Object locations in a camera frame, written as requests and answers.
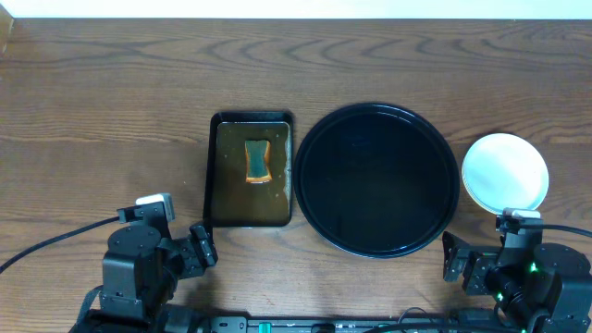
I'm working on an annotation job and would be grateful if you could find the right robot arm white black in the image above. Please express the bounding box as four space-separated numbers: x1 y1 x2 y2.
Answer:
442 231 591 332

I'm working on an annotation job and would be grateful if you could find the light green plate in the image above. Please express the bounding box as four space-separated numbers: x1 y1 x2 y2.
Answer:
462 133 549 215

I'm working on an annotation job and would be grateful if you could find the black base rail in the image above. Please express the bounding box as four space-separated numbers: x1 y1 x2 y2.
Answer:
203 306 500 333

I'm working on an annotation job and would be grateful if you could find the orange green scrub sponge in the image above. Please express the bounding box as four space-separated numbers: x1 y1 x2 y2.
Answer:
245 140 272 183

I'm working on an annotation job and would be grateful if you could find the round black serving tray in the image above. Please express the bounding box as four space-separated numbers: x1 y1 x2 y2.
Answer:
292 103 460 258

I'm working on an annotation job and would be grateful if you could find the black rectangular water tray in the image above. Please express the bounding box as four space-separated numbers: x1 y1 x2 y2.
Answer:
203 110 293 228

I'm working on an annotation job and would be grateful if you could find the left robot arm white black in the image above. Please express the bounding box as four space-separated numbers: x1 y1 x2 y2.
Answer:
71 223 217 333

